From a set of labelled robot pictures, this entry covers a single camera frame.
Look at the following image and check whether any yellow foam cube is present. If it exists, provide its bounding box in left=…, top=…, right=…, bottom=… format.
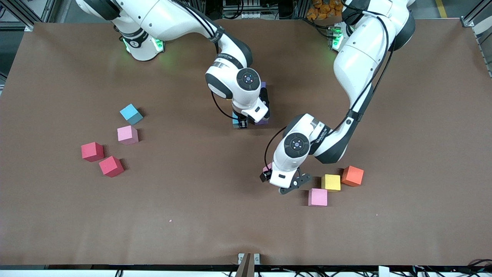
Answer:
left=321, top=174, right=341, bottom=192

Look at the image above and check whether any brown table cover sheet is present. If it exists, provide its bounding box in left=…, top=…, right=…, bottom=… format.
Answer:
left=0, top=19, right=492, bottom=267

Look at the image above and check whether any orange foam cube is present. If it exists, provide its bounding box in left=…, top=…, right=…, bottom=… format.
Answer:
left=341, top=165, right=364, bottom=187

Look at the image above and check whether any white equipment box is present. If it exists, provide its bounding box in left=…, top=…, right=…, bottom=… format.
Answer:
left=223, top=0, right=269, bottom=20

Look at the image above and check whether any bag of orange items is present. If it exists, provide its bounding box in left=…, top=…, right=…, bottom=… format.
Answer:
left=306, top=0, right=346, bottom=20

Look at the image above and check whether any red foam cube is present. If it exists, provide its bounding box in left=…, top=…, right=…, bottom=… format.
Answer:
left=98, top=155, right=125, bottom=178
left=81, top=142, right=105, bottom=162

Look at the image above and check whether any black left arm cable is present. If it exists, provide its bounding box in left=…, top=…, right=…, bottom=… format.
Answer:
left=264, top=126, right=288, bottom=168

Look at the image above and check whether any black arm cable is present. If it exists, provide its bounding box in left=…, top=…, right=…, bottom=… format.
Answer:
left=210, top=90, right=235, bottom=121
left=264, top=126, right=288, bottom=168

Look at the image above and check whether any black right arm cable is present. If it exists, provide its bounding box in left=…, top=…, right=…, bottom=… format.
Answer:
left=210, top=90, right=235, bottom=121

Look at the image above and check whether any metal mount bracket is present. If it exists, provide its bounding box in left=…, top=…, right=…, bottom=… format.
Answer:
left=238, top=253, right=261, bottom=277

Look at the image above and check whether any aluminium frame post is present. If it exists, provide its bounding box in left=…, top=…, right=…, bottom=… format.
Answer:
left=291, top=0, right=308, bottom=19

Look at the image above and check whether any aluminium frame corner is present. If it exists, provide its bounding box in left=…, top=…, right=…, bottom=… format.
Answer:
left=459, top=0, right=492, bottom=77
left=0, top=0, right=64, bottom=32

